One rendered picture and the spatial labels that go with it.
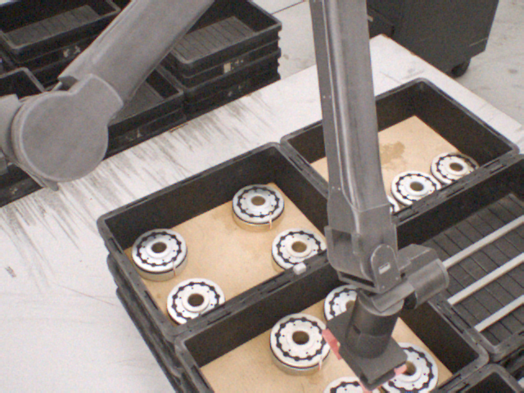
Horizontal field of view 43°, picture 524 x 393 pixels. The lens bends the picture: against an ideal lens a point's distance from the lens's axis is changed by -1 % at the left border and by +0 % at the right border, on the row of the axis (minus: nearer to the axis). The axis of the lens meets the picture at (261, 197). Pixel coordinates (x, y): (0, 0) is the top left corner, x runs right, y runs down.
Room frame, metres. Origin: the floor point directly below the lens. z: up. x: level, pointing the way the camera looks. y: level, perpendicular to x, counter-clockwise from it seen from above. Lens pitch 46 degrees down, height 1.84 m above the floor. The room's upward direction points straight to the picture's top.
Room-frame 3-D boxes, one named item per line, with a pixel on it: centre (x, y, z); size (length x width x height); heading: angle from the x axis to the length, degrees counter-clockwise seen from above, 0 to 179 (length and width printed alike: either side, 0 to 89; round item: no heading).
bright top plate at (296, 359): (0.61, -0.07, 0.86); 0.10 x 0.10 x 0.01
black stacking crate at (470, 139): (1.01, -0.28, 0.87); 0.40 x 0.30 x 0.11; 123
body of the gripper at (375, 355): (0.48, -0.14, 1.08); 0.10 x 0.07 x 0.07; 33
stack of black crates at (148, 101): (1.76, 0.50, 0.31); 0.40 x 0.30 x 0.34; 127
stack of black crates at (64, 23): (2.08, 0.73, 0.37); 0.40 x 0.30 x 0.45; 127
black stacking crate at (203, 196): (0.80, 0.06, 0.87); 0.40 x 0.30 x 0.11; 123
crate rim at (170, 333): (0.80, 0.06, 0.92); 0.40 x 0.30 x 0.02; 123
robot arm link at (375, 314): (0.48, -0.15, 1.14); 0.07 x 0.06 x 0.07; 126
